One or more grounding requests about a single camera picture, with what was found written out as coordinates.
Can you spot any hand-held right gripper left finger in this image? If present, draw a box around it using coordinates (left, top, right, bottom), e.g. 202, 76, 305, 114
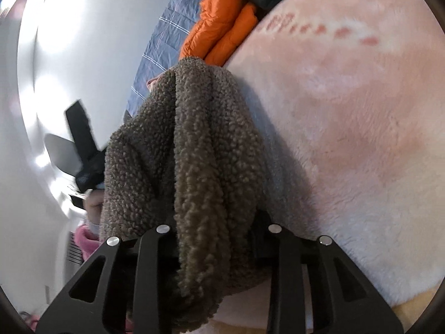
35, 224, 181, 334

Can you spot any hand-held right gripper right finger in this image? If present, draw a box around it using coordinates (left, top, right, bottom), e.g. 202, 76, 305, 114
248, 210, 406, 334

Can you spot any blue plaid bedsheet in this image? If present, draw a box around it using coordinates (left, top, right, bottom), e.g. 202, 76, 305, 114
127, 0, 226, 116

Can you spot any pink cream fleece blanket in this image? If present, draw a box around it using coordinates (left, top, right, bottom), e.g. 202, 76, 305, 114
195, 0, 443, 334

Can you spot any orange puffer jacket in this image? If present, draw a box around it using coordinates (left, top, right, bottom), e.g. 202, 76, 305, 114
179, 0, 260, 67

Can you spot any brown fleece jacket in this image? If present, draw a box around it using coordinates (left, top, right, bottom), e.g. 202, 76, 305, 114
99, 56, 279, 333

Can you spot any person's left hand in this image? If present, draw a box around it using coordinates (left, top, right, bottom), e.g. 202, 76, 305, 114
84, 190, 105, 230

